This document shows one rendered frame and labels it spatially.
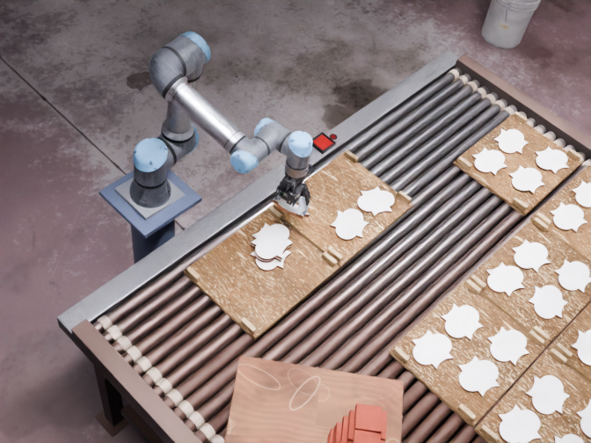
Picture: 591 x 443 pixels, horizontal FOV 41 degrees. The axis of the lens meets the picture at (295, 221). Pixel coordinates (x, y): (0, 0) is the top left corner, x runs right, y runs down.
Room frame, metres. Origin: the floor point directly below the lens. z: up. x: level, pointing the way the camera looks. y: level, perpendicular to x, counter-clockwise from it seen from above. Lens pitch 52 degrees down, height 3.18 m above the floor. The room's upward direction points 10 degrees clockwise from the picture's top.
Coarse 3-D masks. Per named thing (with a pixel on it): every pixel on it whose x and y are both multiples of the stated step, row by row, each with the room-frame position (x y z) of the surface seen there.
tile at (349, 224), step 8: (344, 216) 1.78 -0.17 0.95; (352, 216) 1.79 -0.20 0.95; (360, 216) 1.79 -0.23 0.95; (336, 224) 1.74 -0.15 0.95; (344, 224) 1.74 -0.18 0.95; (352, 224) 1.75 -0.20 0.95; (360, 224) 1.76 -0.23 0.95; (336, 232) 1.70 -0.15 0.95; (344, 232) 1.71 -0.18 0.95; (352, 232) 1.71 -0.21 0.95; (360, 232) 1.72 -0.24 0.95; (344, 240) 1.68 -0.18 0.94
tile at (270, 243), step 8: (264, 232) 1.62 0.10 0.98; (272, 232) 1.63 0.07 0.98; (280, 232) 1.63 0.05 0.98; (256, 240) 1.58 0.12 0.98; (264, 240) 1.59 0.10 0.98; (272, 240) 1.59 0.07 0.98; (280, 240) 1.60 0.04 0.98; (256, 248) 1.55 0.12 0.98; (264, 248) 1.55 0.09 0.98; (272, 248) 1.56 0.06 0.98; (280, 248) 1.57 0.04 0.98; (264, 256) 1.52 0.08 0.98; (272, 256) 1.53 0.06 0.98; (280, 256) 1.53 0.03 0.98
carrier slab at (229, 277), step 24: (264, 216) 1.73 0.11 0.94; (240, 240) 1.60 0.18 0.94; (216, 264) 1.49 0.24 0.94; (240, 264) 1.51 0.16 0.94; (288, 264) 1.54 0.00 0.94; (312, 264) 1.56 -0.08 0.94; (216, 288) 1.39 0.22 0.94; (240, 288) 1.41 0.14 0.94; (264, 288) 1.42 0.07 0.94; (288, 288) 1.44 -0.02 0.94; (312, 288) 1.46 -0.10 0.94; (240, 312) 1.32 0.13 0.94; (264, 312) 1.33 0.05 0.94
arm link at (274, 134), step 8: (264, 120) 1.75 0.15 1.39; (272, 120) 1.76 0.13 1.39; (256, 128) 1.73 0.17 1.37; (264, 128) 1.73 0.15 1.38; (272, 128) 1.72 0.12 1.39; (280, 128) 1.73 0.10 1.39; (264, 136) 1.68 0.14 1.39; (272, 136) 1.69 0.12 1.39; (280, 136) 1.70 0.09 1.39; (272, 144) 1.67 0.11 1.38; (280, 144) 1.68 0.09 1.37; (280, 152) 1.68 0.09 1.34
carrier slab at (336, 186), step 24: (336, 168) 2.02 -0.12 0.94; (360, 168) 2.04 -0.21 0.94; (312, 192) 1.87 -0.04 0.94; (336, 192) 1.89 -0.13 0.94; (360, 192) 1.91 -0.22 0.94; (288, 216) 1.74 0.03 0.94; (312, 216) 1.76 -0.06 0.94; (336, 216) 1.78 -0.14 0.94; (384, 216) 1.82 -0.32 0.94; (312, 240) 1.66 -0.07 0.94; (336, 240) 1.68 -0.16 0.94; (360, 240) 1.69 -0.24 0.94
